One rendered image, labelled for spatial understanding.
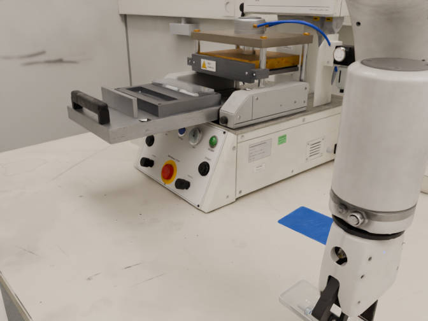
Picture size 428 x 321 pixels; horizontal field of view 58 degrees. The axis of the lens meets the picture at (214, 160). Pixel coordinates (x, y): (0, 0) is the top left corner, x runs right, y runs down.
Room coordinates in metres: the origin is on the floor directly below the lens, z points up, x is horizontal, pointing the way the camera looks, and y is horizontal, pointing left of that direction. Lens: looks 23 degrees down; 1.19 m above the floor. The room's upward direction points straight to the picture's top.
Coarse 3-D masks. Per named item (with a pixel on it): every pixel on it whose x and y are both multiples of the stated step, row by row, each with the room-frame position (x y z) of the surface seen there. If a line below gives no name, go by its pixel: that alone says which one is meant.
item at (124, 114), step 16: (112, 96) 0.81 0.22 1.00; (128, 96) 0.76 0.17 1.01; (80, 112) 0.79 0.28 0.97; (112, 112) 0.79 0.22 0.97; (128, 112) 0.76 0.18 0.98; (144, 112) 0.79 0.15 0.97; (192, 112) 0.79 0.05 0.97; (208, 112) 0.82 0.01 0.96; (96, 128) 0.72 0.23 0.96; (112, 128) 0.68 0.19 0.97; (128, 128) 0.70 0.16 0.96; (144, 128) 0.72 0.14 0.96; (160, 128) 0.74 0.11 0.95; (176, 128) 0.76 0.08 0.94
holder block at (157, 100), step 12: (144, 84) 0.95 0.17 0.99; (132, 96) 0.83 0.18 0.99; (144, 96) 0.83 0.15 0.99; (156, 96) 0.87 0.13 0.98; (168, 96) 0.83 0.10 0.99; (180, 96) 0.83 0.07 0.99; (204, 96) 0.83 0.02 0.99; (216, 96) 0.84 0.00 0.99; (144, 108) 0.79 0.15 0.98; (156, 108) 0.76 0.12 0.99; (168, 108) 0.76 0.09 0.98; (180, 108) 0.78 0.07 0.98; (192, 108) 0.80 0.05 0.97
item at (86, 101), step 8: (72, 96) 0.81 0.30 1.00; (80, 96) 0.77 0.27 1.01; (88, 96) 0.76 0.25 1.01; (72, 104) 0.81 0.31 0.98; (80, 104) 0.77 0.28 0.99; (88, 104) 0.74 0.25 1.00; (96, 104) 0.71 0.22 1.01; (104, 104) 0.71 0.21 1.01; (96, 112) 0.71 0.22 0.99; (104, 112) 0.70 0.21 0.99; (104, 120) 0.70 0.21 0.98
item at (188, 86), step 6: (162, 78) 0.98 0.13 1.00; (168, 78) 0.98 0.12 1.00; (168, 84) 0.91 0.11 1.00; (174, 84) 0.91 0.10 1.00; (180, 84) 0.91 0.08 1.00; (186, 84) 0.91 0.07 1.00; (192, 84) 0.91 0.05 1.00; (192, 90) 0.84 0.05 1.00; (198, 90) 0.84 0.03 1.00; (204, 90) 0.84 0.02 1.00
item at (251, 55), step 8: (240, 48) 1.15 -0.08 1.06; (248, 48) 1.02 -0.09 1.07; (216, 56) 1.01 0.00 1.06; (224, 56) 0.99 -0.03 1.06; (232, 56) 0.99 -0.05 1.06; (240, 56) 0.99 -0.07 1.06; (248, 56) 0.99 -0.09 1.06; (256, 56) 0.99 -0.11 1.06; (272, 56) 0.99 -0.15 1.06; (280, 56) 0.99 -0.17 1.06; (288, 56) 0.99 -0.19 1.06; (296, 56) 1.01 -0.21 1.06; (256, 64) 0.92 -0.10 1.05; (272, 64) 0.95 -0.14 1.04; (280, 64) 0.97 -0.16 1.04; (288, 64) 0.99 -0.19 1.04; (296, 64) 1.01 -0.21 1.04; (272, 72) 0.95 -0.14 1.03; (280, 72) 0.97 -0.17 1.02; (288, 72) 0.99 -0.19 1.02
